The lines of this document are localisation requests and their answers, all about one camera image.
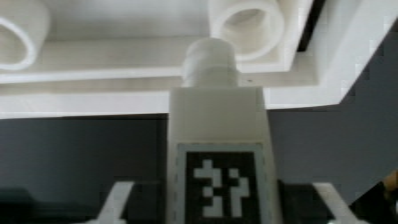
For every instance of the white square table top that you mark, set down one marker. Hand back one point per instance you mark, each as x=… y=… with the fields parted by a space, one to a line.
x=105 y=39

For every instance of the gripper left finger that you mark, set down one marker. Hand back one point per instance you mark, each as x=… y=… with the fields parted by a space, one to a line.
x=110 y=213

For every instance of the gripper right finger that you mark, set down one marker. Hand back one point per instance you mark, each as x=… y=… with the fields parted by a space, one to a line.
x=336 y=205

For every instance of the white U-shaped fence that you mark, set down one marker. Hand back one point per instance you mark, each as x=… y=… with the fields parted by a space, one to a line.
x=344 y=30

